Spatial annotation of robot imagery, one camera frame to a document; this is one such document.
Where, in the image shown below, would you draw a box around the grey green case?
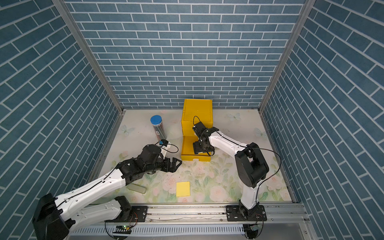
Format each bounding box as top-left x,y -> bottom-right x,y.
127,184 -> 148,195

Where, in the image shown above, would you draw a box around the yellow drawer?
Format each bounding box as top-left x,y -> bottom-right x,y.
181,136 -> 211,162

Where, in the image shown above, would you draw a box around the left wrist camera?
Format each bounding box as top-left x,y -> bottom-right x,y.
158,139 -> 169,160

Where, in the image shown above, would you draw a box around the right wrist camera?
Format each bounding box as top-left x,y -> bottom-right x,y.
193,122 -> 210,139

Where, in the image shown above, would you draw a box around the yellow sticky pad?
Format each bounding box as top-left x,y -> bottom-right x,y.
176,182 -> 191,198

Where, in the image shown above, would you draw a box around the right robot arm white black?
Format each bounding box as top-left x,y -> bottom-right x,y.
193,123 -> 270,210

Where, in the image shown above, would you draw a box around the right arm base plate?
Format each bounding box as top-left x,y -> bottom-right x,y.
225,203 -> 267,222

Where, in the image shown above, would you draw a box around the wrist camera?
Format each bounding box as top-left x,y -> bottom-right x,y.
158,139 -> 169,160
193,122 -> 210,139

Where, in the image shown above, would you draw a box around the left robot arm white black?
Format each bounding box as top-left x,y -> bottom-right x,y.
32,145 -> 182,240

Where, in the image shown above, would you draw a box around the pen tube blue lid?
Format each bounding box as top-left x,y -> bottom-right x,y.
151,115 -> 167,141

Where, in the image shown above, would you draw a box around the white cable duct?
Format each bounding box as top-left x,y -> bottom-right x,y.
70,224 -> 245,237

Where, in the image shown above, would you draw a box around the yellow drawer cabinet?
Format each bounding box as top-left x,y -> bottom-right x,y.
181,99 -> 214,137

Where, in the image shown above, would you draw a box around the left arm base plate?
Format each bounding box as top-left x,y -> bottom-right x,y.
106,206 -> 148,223

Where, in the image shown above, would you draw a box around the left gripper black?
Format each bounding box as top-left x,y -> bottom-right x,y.
143,155 -> 183,174

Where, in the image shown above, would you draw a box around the aluminium mounting rail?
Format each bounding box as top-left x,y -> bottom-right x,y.
94,202 -> 310,226

